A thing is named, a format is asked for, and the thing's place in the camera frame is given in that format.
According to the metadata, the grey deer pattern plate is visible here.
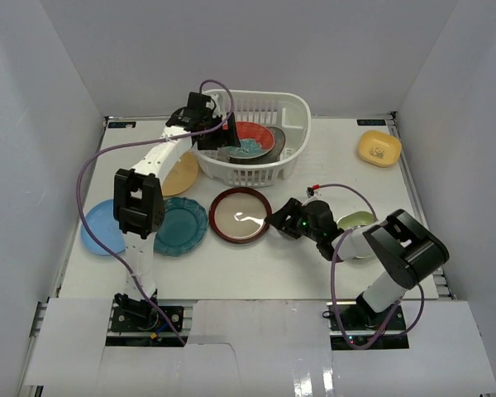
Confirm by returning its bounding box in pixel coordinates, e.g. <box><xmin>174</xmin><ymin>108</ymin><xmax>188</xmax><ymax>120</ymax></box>
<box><xmin>229</xmin><ymin>126</ymin><xmax>286</xmax><ymax>165</ymax></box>

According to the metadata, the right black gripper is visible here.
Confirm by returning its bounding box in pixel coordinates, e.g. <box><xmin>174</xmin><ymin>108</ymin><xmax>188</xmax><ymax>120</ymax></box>
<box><xmin>265</xmin><ymin>198</ymin><xmax>321</xmax><ymax>243</ymax></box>

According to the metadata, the teal scalloped plate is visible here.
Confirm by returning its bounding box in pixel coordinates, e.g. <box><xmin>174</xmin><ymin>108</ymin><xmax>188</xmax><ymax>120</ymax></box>
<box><xmin>154</xmin><ymin>197</ymin><xmax>209</xmax><ymax>257</ymax></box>

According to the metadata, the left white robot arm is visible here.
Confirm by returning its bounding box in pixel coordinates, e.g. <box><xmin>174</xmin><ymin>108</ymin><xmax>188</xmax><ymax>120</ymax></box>
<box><xmin>113</xmin><ymin>92</ymin><xmax>240</xmax><ymax>330</ymax></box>

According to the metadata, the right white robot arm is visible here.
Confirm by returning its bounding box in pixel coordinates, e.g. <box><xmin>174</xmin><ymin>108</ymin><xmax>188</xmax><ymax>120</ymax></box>
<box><xmin>265</xmin><ymin>198</ymin><xmax>450</xmax><ymax>330</ymax></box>

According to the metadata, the white plastic dish basket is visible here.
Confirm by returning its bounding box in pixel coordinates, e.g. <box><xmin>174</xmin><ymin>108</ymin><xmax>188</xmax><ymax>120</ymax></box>
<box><xmin>193</xmin><ymin>90</ymin><xmax>311</xmax><ymax>188</ymax></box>

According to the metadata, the dark red rimmed plate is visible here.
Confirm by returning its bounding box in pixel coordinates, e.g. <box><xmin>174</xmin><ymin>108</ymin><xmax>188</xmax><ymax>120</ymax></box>
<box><xmin>208</xmin><ymin>188</ymin><xmax>272</xmax><ymax>244</ymax></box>

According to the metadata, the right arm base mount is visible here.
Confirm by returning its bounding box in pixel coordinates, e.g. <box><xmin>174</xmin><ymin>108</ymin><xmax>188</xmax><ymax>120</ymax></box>
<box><xmin>322</xmin><ymin>303</ymin><xmax>410</xmax><ymax>352</ymax></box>

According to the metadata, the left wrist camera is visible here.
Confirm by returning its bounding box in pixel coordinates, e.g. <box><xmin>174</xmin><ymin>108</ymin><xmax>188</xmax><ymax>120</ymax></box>
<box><xmin>206</xmin><ymin>93</ymin><xmax>227</xmax><ymax>119</ymax></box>

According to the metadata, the yellow square dish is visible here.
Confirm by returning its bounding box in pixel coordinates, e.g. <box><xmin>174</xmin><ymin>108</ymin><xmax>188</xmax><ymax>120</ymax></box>
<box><xmin>357</xmin><ymin>130</ymin><xmax>402</xmax><ymax>168</ymax></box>

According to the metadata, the green square dish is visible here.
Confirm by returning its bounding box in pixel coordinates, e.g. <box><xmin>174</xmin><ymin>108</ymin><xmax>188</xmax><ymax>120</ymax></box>
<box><xmin>336</xmin><ymin>211</ymin><xmax>374</xmax><ymax>261</ymax></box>

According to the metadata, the round yellow plate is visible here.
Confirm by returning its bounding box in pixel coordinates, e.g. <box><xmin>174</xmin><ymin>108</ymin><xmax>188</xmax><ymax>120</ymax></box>
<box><xmin>161</xmin><ymin>151</ymin><xmax>199</xmax><ymax>197</ymax></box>

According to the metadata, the round light blue plate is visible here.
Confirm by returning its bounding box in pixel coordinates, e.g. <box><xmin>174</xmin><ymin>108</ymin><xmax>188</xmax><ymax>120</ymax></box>
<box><xmin>80</xmin><ymin>199</ymin><xmax>126</xmax><ymax>256</ymax></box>

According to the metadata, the red teal floral plate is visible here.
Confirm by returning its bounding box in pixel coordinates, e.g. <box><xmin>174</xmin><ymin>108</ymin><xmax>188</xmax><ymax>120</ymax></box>
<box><xmin>218</xmin><ymin>122</ymin><xmax>275</xmax><ymax>160</ymax></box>

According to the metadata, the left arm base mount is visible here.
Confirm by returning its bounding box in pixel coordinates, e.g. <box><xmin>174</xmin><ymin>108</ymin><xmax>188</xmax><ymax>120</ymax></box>
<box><xmin>106</xmin><ymin>294</ymin><xmax>188</xmax><ymax>347</ymax></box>

